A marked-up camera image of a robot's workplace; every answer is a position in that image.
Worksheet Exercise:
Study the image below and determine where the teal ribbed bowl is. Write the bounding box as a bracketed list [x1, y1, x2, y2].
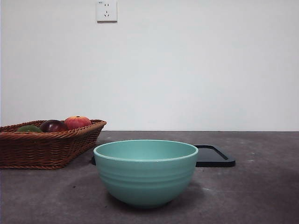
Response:
[93, 139, 199, 209]

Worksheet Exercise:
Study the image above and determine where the green avocado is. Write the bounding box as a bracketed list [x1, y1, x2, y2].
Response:
[16, 125, 44, 133]

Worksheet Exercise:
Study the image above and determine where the red apple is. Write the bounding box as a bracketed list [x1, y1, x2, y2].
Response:
[64, 115, 92, 130]

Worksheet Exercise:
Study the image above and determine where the black rectangular tray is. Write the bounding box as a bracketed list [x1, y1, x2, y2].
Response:
[91, 145, 236, 168]

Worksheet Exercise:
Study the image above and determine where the dark purple plum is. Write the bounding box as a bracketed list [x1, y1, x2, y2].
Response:
[39, 119, 69, 133]

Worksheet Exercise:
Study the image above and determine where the brown wicker basket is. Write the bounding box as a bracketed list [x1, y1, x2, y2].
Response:
[0, 119, 107, 170]

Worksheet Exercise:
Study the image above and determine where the white wall power socket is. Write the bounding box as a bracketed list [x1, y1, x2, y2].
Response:
[97, 0, 118, 23]

